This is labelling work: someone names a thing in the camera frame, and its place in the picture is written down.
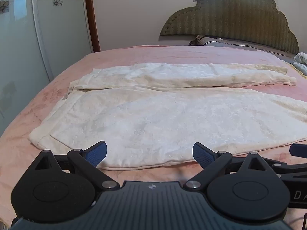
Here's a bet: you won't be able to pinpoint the green padded headboard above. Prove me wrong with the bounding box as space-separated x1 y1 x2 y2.
159 0 300 54

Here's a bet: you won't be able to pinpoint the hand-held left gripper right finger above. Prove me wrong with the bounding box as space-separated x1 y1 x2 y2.
184 142 272 192

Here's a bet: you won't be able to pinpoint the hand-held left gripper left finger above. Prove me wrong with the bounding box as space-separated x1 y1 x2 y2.
35 141 120 192

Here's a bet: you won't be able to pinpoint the white patterned cloth bundle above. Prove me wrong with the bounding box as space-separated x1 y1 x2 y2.
293 52 307 75

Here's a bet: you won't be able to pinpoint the brown wooden door frame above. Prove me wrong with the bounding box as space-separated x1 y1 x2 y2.
84 0 101 53

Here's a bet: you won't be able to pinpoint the pink blanket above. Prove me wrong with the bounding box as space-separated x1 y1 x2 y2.
0 44 307 223

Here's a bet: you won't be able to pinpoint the grey pillow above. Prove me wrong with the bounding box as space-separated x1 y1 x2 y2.
189 35 295 58

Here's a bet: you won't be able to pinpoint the flowered glass wardrobe door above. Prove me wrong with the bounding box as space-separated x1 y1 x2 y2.
0 0 94 135

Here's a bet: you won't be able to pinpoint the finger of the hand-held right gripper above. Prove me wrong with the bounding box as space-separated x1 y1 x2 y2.
289 143 307 159
261 158 307 179

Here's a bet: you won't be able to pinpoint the white pants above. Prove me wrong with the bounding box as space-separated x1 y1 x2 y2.
28 63 307 171

